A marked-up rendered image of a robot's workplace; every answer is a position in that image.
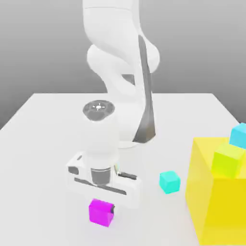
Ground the small magenta cube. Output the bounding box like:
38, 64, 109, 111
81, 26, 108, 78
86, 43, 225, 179
88, 198, 115, 228

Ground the small lime cube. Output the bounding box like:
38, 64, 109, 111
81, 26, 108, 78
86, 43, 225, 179
211, 142, 246, 179

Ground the small sky blue cube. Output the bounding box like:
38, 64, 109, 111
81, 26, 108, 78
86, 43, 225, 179
229, 122, 246, 150

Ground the large yellow box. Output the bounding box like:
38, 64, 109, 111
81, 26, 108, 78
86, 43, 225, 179
185, 136, 246, 246

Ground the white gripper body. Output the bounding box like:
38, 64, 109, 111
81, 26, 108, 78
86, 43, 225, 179
66, 173, 142, 209

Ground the small turquoise cube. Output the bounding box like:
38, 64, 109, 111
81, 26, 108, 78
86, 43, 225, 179
159, 170, 181, 195

